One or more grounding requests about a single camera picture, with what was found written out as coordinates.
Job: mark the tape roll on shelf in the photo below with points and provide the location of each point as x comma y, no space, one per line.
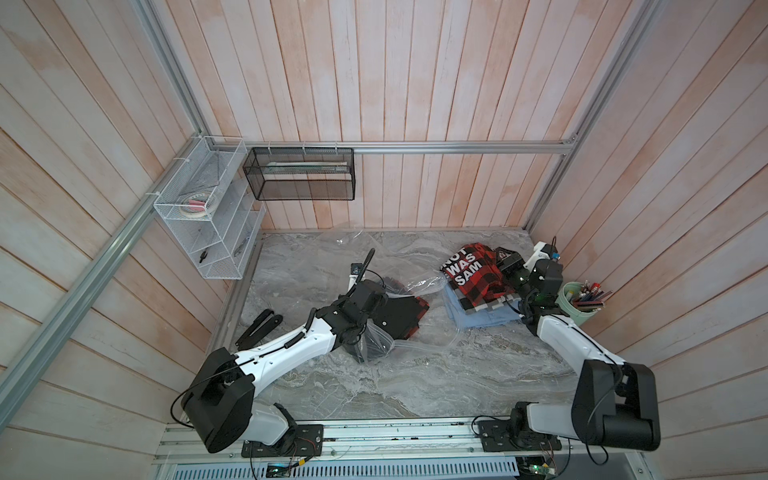
198,205

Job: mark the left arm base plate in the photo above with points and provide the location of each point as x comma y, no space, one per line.
304,440

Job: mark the light blue shirt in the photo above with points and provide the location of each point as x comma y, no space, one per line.
466,316

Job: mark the green pen holder cup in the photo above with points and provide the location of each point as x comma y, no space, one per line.
568,295

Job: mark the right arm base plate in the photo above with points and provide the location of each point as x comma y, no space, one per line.
503,436

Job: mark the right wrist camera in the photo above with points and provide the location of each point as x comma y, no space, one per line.
542,250

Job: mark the aluminium front rail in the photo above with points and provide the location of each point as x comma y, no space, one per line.
383,439

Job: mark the black flat clip tool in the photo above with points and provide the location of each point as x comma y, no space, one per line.
266,322

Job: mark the white wire shelf rack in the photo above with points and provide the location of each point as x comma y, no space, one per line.
219,246

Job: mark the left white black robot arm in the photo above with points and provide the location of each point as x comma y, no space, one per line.
221,402

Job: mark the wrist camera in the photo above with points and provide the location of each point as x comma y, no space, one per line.
355,272
542,250

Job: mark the dark shirt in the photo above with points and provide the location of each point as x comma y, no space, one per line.
402,311

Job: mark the black mesh wall basket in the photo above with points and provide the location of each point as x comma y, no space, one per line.
301,173

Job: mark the aluminium wall frame rail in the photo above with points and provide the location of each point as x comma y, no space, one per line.
454,109

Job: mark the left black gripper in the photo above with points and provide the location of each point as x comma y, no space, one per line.
374,313

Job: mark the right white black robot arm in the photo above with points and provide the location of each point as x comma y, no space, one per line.
615,403

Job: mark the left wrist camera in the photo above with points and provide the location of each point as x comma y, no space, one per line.
355,272

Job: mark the pens in cup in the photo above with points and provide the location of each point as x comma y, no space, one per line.
590,297

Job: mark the red black plaid shirt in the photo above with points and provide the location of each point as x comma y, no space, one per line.
473,271

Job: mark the clear plastic vacuum bag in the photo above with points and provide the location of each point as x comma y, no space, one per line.
312,272

